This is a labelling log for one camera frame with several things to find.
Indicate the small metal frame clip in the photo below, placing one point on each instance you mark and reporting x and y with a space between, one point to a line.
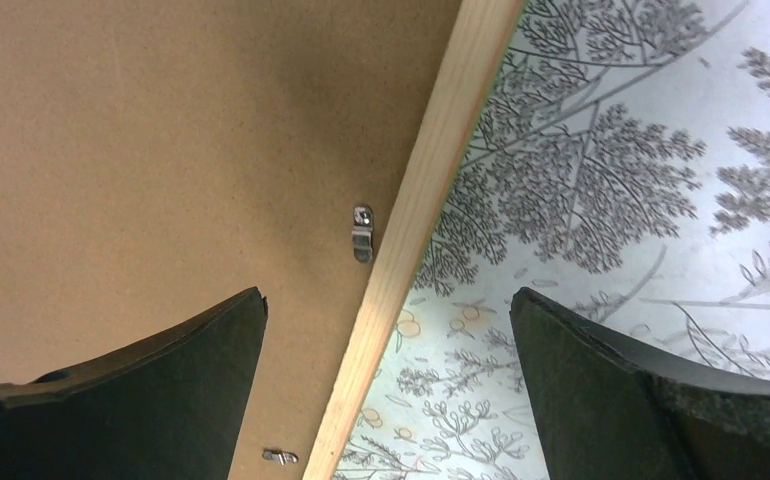
362 234
280 457

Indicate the brown cardboard backing board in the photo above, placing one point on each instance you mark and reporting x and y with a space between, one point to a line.
157 157

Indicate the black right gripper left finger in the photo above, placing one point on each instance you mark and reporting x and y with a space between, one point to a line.
169 406

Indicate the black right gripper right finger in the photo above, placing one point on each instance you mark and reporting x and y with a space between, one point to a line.
608 406

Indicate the wooden picture frame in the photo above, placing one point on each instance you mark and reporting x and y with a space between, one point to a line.
479 38

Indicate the floral patterned tablecloth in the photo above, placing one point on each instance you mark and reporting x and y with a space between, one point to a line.
621 167

